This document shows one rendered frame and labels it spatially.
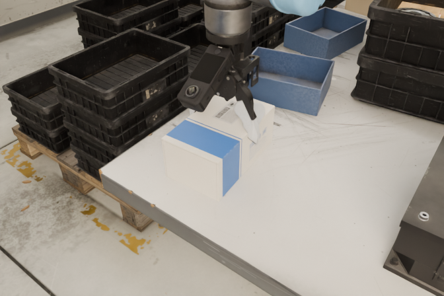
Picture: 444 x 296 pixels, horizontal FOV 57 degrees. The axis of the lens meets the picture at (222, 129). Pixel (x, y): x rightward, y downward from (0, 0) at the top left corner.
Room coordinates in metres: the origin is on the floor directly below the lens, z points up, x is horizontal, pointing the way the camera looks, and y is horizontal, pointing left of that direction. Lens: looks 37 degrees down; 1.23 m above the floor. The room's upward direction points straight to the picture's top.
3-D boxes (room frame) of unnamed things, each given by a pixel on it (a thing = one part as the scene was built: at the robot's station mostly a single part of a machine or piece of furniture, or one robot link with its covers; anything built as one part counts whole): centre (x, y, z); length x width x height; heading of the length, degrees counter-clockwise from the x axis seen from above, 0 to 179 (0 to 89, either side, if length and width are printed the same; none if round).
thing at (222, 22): (0.63, -0.01, 0.98); 0.08 x 0.08 x 0.05
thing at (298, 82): (0.86, -0.15, 0.74); 0.20 x 0.15 x 0.07; 66
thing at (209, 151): (0.61, 0.00, 0.75); 0.20 x 0.12 x 0.09; 147
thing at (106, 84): (1.27, 0.34, 0.37); 0.40 x 0.30 x 0.45; 143
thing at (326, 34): (1.14, -0.31, 0.74); 0.20 x 0.15 x 0.07; 134
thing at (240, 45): (0.63, -0.01, 0.90); 0.09 x 0.08 x 0.12; 147
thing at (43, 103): (1.51, 0.67, 0.26); 0.40 x 0.30 x 0.23; 144
